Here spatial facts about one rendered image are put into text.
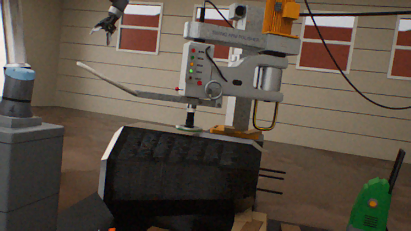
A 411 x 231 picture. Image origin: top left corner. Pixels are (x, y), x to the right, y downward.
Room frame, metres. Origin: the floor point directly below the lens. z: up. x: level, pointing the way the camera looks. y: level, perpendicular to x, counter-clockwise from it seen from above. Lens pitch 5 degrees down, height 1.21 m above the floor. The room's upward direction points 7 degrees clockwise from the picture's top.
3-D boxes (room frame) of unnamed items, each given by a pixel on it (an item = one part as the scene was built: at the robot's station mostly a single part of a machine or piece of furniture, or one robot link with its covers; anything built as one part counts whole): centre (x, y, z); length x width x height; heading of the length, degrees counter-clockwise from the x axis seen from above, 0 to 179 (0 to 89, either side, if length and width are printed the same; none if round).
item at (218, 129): (3.46, -0.33, 0.76); 0.49 x 0.49 x 0.05; 80
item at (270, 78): (2.83, -0.51, 1.32); 0.19 x 0.19 x 0.20
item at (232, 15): (3.50, -0.19, 2.00); 0.20 x 0.18 x 0.15; 170
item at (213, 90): (2.56, -0.03, 1.18); 0.15 x 0.10 x 0.15; 107
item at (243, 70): (2.74, -0.26, 1.28); 0.74 x 0.23 x 0.49; 107
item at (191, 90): (2.66, 0.05, 1.30); 0.36 x 0.22 x 0.45; 107
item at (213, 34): (2.74, -0.21, 1.60); 0.96 x 0.25 x 0.17; 107
